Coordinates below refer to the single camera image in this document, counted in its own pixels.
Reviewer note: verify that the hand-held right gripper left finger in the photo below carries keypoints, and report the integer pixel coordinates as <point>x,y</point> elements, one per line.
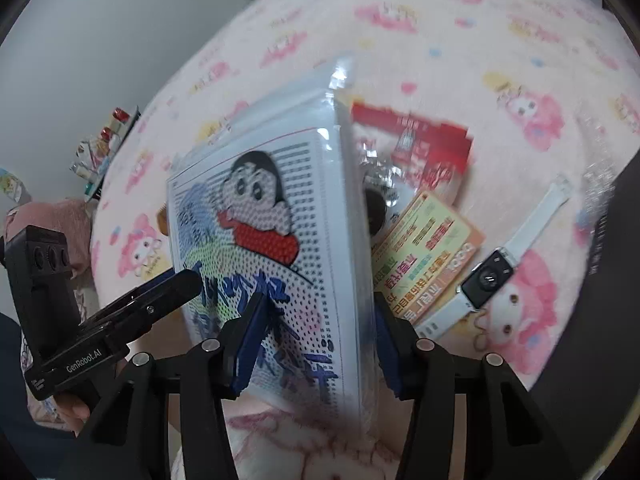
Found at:
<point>248,347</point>

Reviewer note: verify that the white smartwatch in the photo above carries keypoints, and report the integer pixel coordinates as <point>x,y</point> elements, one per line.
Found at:
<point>487,277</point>

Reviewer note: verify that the colourful comic card pack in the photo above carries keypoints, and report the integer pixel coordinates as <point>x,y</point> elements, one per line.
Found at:
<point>280,210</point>

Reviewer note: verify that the black cardboard box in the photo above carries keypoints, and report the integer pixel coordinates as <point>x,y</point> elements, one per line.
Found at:
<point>600,335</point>

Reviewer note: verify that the pile of colourful packets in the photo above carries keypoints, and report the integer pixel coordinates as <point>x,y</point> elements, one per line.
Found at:
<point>102,150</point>

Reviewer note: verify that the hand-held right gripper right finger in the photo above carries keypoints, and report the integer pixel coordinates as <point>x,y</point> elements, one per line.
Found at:
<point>387,355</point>

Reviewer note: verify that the person's left hand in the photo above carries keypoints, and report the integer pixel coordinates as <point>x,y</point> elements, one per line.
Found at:
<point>72,412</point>

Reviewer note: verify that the red packet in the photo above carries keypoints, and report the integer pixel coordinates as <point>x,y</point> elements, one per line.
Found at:
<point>430,150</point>

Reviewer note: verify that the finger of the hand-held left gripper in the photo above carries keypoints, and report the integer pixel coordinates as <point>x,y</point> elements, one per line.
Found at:
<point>160,292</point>

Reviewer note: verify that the dark blue cloth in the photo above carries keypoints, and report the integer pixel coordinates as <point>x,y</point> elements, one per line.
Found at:
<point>15,400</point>

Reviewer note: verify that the pink plush cushion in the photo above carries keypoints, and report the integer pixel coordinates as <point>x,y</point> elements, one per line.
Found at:
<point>65,220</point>

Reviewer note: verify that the pink printed blanket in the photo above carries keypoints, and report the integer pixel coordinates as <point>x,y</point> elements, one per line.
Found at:
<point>450,35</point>

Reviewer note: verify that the clear glitter wrapper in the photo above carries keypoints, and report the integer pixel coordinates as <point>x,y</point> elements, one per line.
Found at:
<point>597,185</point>

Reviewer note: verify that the small pastel toy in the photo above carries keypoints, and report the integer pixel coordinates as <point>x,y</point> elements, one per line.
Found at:
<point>10,185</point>

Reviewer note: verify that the orange sticker card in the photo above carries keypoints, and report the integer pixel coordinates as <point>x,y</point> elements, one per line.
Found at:
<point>425,245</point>

